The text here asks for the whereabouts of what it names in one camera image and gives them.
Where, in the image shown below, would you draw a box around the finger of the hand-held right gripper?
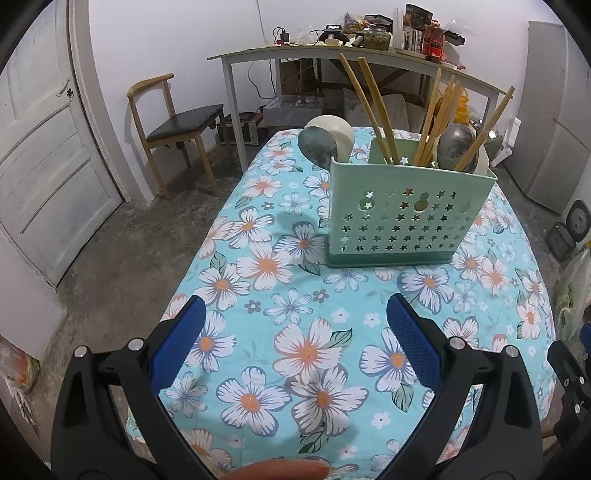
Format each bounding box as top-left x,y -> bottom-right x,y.
547,323 -> 591,450

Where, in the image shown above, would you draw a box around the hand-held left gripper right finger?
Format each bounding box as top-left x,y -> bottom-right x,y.
379,293 -> 543,480

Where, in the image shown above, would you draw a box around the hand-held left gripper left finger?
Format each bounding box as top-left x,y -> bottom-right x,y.
51,295 -> 218,480

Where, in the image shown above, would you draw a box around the green utensil holder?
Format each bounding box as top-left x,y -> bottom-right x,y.
327,138 -> 499,268

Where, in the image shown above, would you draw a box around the metal spoon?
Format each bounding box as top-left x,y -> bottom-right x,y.
298,126 -> 341,171
436,124 -> 477,171

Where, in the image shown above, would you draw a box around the bunch of wooden chopsticks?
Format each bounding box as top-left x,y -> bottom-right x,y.
339,52 -> 515,172

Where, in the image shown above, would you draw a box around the person's left hand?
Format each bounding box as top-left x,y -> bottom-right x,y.
228,459 -> 331,480

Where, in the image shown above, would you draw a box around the clear plastic bag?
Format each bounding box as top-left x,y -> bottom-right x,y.
551,249 -> 591,333

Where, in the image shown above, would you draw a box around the black rice cooker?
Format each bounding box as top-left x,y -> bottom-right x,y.
547,198 -> 591,261

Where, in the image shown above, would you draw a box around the floral tablecloth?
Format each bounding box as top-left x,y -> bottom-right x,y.
126,129 -> 557,480

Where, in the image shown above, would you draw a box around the orange white plastic bag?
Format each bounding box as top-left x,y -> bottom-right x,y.
0,337 -> 42,393

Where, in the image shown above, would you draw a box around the white plastic stool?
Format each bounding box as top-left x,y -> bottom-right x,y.
503,117 -> 522,160

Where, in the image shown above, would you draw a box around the wooden chair black seat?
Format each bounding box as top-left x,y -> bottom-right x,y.
127,73 -> 227,199

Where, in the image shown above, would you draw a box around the grey refrigerator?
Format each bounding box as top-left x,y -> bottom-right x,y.
502,21 -> 591,215

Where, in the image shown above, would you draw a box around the white panel door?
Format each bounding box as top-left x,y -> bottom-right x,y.
0,0 -> 125,287

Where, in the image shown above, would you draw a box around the grey cushion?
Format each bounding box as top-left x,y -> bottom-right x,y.
344,88 -> 423,132

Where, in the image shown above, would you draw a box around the yellow bag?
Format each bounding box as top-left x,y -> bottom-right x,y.
438,88 -> 472,125

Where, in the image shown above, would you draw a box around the wooden table white legs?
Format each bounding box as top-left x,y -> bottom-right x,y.
207,44 -> 509,176

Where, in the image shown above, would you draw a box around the grey storage box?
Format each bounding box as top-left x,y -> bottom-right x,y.
263,95 -> 345,127

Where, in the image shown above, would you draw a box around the cardboard box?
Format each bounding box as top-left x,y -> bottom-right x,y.
277,58 -> 319,95

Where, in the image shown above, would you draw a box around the red drink bottle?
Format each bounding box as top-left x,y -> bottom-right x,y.
422,23 -> 446,63

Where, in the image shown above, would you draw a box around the glass jar green contents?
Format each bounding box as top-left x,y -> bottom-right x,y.
364,28 -> 391,51

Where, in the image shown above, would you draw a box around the clear plastic rack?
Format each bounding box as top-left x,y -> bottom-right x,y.
392,7 -> 423,51

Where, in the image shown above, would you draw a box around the dark brown box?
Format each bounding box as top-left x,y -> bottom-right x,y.
404,4 -> 435,24

